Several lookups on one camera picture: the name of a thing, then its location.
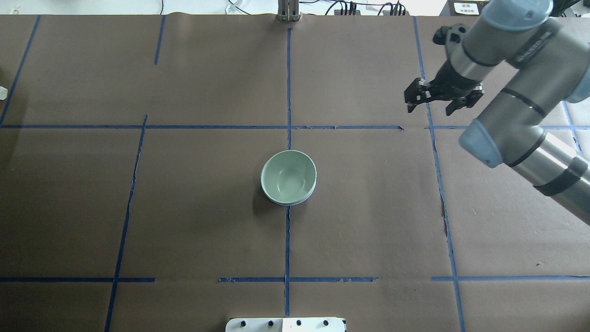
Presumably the green bowl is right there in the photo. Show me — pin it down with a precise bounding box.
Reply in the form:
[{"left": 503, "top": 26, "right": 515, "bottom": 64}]
[{"left": 260, "top": 150, "right": 318, "bottom": 190}]

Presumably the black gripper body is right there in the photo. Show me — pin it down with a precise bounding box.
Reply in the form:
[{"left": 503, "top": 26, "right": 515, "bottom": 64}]
[{"left": 429, "top": 60, "right": 484, "bottom": 101}]

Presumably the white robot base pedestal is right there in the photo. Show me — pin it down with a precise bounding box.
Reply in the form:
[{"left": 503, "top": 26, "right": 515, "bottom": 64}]
[{"left": 225, "top": 317, "right": 347, "bottom": 332}]

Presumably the aluminium frame post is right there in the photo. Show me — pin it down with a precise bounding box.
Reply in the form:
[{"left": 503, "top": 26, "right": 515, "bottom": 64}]
[{"left": 277, "top": 0, "right": 301, "bottom": 22}]

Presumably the blue bowl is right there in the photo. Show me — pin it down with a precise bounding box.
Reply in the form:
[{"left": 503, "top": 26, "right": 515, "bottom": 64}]
[{"left": 262, "top": 183, "right": 317, "bottom": 206}]

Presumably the black power supply box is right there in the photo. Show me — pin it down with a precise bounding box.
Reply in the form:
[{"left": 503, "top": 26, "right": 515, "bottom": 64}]
[{"left": 439, "top": 0, "right": 489, "bottom": 17}]

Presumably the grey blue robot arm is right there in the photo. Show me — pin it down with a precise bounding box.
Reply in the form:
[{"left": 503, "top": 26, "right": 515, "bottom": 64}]
[{"left": 404, "top": 0, "right": 590, "bottom": 223}]

